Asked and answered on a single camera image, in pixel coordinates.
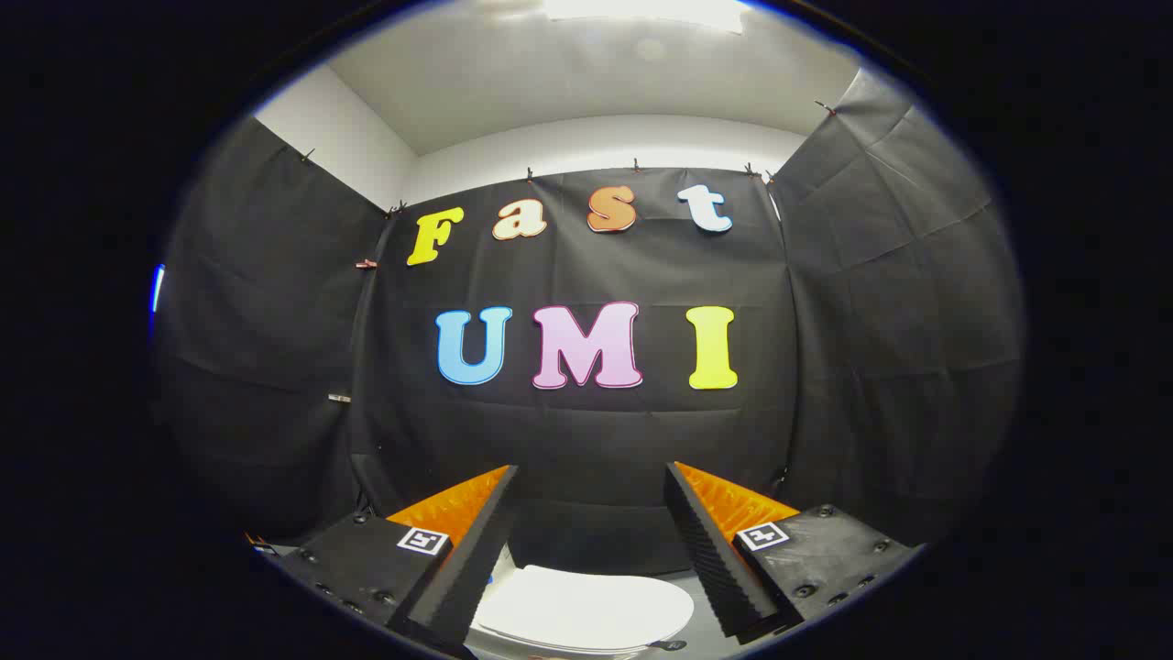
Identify ceiling light panel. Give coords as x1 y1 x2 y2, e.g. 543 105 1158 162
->
543 0 751 35

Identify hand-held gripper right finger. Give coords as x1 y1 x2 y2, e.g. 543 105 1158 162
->
663 461 923 645

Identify white toilet lid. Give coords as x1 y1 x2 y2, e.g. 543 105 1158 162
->
475 565 696 652

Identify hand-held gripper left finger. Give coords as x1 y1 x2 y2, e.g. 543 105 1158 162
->
261 465 520 659

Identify white toilet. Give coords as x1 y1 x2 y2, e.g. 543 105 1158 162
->
467 565 697 658

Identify black backdrop cloth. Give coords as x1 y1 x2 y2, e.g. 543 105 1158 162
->
151 69 1025 577

